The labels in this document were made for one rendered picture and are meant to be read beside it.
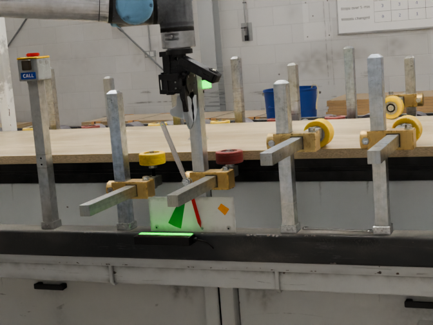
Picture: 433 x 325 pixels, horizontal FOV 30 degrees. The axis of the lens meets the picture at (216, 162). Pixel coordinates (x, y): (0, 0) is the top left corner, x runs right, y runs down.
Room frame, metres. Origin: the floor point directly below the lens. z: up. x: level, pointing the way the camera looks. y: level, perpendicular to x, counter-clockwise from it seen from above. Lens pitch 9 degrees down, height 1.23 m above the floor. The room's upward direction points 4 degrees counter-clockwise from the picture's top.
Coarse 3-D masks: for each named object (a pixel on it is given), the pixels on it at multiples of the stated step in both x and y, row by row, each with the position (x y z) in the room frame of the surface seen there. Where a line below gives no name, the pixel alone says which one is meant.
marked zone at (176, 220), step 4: (184, 204) 2.23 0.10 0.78; (176, 208) 2.24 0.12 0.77; (180, 208) 2.23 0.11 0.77; (176, 212) 2.24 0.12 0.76; (180, 212) 2.23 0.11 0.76; (172, 216) 2.24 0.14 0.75; (176, 216) 2.24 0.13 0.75; (180, 216) 2.23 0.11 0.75; (172, 220) 2.24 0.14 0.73; (176, 220) 2.24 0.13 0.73; (180, 220) 2.23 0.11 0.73; (172, 224) 2.24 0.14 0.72; (176, 224) 2.24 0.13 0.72; (180, 224) 2.23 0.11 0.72
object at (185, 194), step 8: (232, 168) 2.30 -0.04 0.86; (208, 176) 2.19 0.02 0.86; (192, 184) 2.08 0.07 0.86; (200, 184) 2.08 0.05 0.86; (208, 184) 2.13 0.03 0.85; (216, 184) 2.19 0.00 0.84; (176, 192) 1.98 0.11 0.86; (184, 192) 1.99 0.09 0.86; (192, 192) 2.03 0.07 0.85; (200, 192) 2.08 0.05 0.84; (168, 200) 1.96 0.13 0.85; (176, 200) 1.95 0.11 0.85; (184, 200) 1.98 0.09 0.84
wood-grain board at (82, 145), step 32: (96, 128) 3.38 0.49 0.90; (128, 128) 3.27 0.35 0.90; (160, 128) 3.18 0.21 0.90; (224, 128) 3.00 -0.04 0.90; (256, 128) 2.91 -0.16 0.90; (352, 128) 2.69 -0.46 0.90; (0, 160) 2.68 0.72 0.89; (32, 160) 2.64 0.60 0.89; (64, 160) 2.59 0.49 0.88; (96, 160) 2.55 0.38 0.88
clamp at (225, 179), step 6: (186, 174) 2.23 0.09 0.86; (192, 174) 2.22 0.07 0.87; (198, 174) 2.21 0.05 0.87; (204, 174) 2.20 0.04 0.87; (210, 174) 2.20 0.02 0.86; (216, 174) 2.19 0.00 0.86; (222, 174) 2.18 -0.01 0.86; (228, 174) 2.18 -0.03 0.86; (234, 174) 2.22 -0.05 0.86; (192, 180) 2.22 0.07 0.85; (216, 180) 2.19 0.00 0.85; (222, 180) 2.18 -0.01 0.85; (228, 180) 2.18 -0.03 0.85; (234, 180) 2.22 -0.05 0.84; (216, 186) 2.19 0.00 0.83; (222, 186) 2.18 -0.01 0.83; (228, 186) 2.18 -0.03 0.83; (234, 186) 2.22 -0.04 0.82
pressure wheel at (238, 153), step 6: (222, 150) 2.35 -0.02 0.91; (228, 150) 2.33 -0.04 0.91; (234, 150) 2.35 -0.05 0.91; (240, 150) 2.32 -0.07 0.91; (216, 156) 2.32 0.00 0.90; (222, 156) 2.30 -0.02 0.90; (228, 156) 2.29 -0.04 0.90; (234, 156) 2.30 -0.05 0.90; (240, 156) 2.31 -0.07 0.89; (216, 162) 2.32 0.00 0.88; (222, 162) 2.30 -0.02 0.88; (228, 162) 2.29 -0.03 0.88; (234, 162) 2.30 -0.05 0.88
